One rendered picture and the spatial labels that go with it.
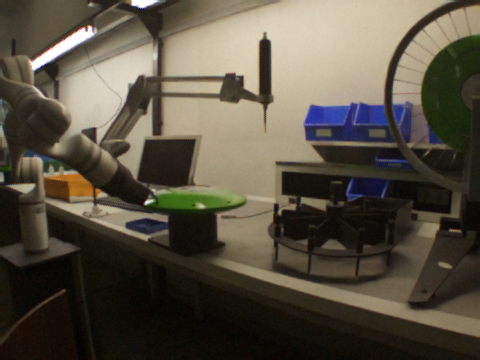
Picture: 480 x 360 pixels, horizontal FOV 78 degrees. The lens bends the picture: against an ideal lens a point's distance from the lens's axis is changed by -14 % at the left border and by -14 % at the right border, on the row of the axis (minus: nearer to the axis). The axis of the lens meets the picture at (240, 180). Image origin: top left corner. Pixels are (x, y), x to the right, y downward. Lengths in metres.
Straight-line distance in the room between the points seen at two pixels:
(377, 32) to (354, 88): 0.28
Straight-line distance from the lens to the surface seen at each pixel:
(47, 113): 0.65
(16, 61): 0.94
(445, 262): 0.81
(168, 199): 0.88
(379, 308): 0.69
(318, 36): 1.81
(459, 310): 0.74
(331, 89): 1.72
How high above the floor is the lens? 1.23
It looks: 7 degrees down
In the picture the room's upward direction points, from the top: straight up
